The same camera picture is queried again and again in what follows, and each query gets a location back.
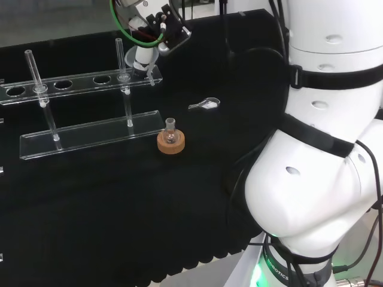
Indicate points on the clear plastic funnel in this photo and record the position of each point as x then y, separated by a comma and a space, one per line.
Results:
129, 58

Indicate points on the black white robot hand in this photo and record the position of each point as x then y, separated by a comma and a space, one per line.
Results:
170, 30

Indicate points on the clear acrylic funnel stand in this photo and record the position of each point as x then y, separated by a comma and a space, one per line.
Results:
89, 136

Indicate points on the small round-bottom glass flask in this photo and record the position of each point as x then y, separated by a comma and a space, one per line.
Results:
170, 136

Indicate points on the black bench cloth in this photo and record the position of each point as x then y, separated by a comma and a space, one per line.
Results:
119, 209

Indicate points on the clear glass weighing funnel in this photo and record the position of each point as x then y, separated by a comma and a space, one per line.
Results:
209, 104

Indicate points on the black tripod pole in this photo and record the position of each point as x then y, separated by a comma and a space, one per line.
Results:
221, 6

